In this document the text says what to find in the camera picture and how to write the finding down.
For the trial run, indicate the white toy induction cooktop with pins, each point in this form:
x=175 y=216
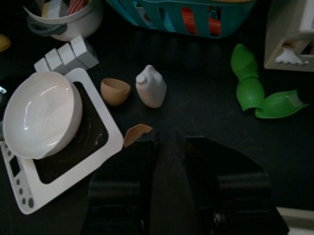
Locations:
x=86 y=137

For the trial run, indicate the white fork-shaped toy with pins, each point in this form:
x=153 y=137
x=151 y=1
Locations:
x=288 y=57

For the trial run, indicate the grey white stepped block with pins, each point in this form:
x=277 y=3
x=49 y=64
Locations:
x=73 y=55

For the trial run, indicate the tan eggshell half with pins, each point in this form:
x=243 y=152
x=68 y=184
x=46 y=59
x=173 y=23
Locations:
x=135 y=132
x=113 y=91

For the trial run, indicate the yellow orange toy food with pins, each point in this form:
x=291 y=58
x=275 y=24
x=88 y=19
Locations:
x=2 y=42

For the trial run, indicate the white shallow bowl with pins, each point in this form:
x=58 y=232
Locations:
x=40 y=116

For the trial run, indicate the green toy leafy vegetable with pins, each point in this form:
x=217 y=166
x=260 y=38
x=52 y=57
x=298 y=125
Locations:
x=249 y=91

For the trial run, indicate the black and white toy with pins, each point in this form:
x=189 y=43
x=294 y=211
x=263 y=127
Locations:
x=285 y=27

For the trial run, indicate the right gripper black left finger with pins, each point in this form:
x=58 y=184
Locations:
x=121 y=189

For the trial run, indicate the teal basket with orange rim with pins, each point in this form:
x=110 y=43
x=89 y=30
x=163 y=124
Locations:
x=163 y=15

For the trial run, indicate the yellow white item in pot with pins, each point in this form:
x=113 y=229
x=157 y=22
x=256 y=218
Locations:
x=50 y=7

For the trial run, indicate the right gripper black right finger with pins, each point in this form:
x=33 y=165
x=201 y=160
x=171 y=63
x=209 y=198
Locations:
x=232 y=195

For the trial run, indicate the red toy in basket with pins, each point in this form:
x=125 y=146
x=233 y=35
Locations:
x=188 y=20

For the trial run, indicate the red striped item in pot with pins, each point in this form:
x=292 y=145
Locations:
x=77 y=4

